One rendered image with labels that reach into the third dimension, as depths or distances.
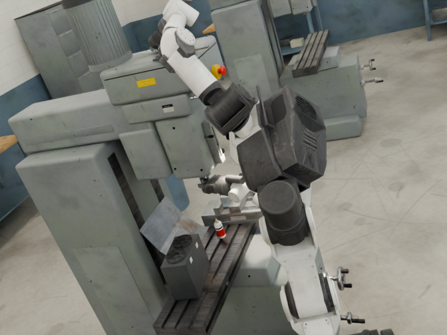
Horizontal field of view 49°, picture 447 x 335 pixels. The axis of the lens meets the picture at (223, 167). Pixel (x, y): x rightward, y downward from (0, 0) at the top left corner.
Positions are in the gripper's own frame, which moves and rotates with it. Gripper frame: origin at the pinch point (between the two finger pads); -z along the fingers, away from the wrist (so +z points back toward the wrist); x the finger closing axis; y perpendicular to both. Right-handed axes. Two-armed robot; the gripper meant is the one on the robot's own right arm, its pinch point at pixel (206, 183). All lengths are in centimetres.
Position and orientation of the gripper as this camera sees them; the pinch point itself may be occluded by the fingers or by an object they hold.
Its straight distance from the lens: 237.3
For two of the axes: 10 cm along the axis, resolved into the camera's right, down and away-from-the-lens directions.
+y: 3.0, 8.6, 4.2
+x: -6.3, 5.0, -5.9
